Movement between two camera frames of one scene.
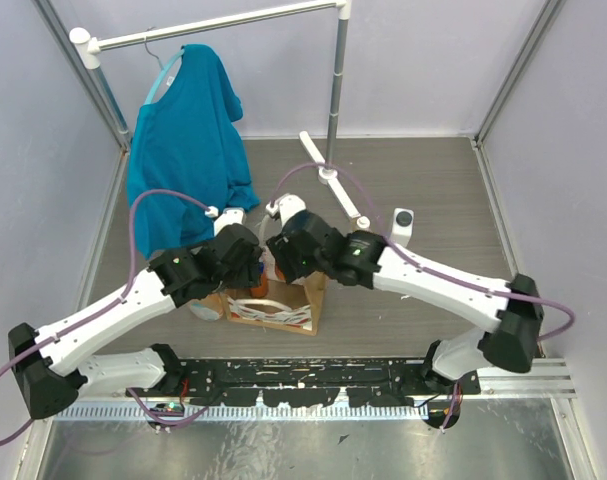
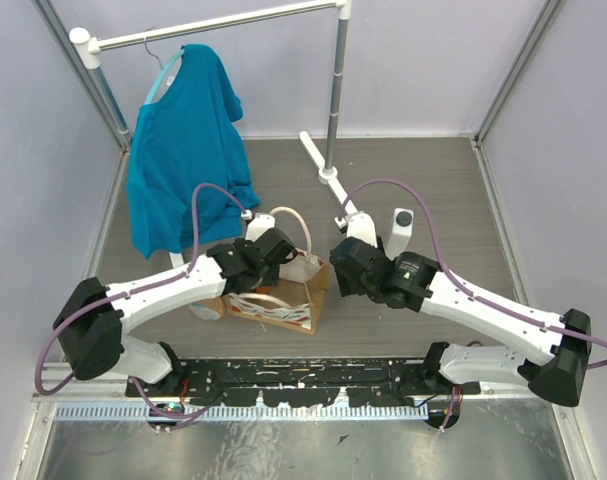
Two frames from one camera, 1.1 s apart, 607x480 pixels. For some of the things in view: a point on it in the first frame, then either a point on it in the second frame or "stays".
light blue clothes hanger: (162, 68) stays
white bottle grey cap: (402, 226) stays
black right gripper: (283, 249) to (347, 285)
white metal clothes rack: (90, 49) stays
